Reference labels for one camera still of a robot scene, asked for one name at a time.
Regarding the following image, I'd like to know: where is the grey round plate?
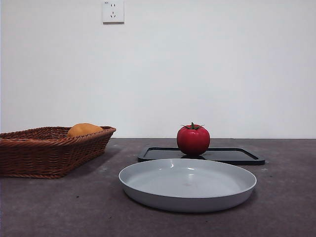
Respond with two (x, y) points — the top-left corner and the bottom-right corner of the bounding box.
(118, 158), (257, 213)

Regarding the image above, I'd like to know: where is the dark rectangular tray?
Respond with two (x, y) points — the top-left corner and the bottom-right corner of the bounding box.
(137, 146), (266, 165)

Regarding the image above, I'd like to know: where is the brown wicker basket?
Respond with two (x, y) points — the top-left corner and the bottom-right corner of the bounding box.
(0, 125), (117, 179)

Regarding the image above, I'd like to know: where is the orange bread roll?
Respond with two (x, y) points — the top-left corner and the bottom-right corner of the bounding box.
(66, 122), (104, 137)

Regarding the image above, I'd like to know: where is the red tomato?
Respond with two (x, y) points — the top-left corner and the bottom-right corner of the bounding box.
(176, 121), (211, 156)

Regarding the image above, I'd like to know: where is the white wall socket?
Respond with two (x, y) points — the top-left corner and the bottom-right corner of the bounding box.
(102, 0), (125, 24)

